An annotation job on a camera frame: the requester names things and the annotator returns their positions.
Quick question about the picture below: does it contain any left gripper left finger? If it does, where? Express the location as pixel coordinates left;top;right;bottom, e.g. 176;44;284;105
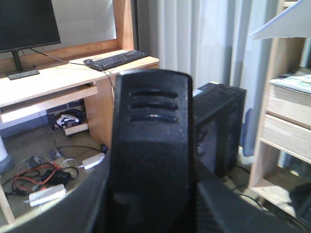
0;152;115;233

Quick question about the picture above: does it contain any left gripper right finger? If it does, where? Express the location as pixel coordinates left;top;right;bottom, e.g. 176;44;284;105
194;162;304;233

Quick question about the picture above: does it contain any black stapler with orange button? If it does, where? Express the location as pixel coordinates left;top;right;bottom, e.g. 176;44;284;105
106;69;196;233

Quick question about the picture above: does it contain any white paper sheet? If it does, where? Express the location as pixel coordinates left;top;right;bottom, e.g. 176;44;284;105
249;0;311;39

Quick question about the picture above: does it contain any white power adapter far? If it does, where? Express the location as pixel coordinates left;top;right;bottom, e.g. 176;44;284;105
62;152;105;170

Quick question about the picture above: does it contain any white power adapter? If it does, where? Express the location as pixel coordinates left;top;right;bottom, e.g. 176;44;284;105
27;184;67;207
62;152;105;170

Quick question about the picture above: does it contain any white power adapter near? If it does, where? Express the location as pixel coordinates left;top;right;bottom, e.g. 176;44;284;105
27;184;67;207

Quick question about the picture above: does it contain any wooden shelf unit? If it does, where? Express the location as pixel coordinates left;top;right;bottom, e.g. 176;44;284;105
249;0;311;217

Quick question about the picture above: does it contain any wooden caster box with clutter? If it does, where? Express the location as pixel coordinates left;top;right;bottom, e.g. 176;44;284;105
47;99;89;137

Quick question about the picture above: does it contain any black computer tower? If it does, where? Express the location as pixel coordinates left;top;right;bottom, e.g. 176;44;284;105
193;82;246;177

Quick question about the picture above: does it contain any black keyboard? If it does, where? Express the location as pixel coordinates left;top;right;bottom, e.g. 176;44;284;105
83;50;148;71

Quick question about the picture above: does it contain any grey window curtain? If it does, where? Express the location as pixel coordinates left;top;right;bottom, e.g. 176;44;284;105
136;0;278;157

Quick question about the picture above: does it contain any black computer monitor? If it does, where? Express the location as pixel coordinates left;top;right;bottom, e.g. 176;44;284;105
0;0;61;80

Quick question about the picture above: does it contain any orange cable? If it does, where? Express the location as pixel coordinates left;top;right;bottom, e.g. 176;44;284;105
12;163;61;192

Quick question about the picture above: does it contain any black monitor cable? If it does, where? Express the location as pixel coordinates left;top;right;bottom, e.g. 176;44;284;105
29;48;115;98

